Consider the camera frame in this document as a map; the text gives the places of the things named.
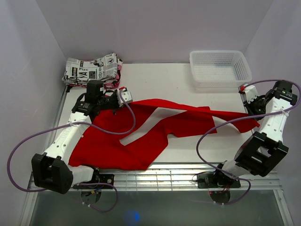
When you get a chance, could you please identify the red trousers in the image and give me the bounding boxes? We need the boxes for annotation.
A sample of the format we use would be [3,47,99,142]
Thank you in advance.
[69,99,259,170]

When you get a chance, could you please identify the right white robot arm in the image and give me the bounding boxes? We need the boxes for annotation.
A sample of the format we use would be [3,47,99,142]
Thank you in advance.
[212,80,297,187]

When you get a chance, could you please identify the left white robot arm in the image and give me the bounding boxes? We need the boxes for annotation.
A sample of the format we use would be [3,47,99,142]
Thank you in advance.
[32,81,124,194]

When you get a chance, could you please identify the newspaper print folded trousers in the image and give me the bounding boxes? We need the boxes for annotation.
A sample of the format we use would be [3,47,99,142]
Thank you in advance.
[62,53,122,87]

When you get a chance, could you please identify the white plastic basket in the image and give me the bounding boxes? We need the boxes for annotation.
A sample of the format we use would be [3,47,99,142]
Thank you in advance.
[190,50,252,88]

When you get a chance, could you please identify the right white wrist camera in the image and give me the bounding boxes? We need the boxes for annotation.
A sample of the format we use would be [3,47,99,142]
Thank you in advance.
[239,84,258,104]

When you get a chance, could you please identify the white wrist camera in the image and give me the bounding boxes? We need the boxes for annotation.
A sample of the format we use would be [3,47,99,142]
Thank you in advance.
[239,84,258,104]
[117,87,133,107]

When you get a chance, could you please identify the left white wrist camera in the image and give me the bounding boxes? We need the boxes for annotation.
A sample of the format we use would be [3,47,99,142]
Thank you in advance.
[117,87,133,107]

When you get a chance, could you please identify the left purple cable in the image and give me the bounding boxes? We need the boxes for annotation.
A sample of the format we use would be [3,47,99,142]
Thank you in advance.
[6,89,136,212]

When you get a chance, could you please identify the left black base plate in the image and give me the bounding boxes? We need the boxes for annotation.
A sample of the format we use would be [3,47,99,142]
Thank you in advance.
[72,174,115,190]

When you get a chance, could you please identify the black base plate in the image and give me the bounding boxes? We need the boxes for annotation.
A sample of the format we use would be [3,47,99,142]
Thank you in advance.
[72,174,115,190]
[196,172,241,189]

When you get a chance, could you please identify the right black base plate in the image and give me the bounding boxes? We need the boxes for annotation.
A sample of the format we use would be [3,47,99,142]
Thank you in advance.
[196,172,241,189]

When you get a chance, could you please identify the aluminium frame rail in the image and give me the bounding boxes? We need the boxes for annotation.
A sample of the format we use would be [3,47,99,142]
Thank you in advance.
[27,87,283,193]

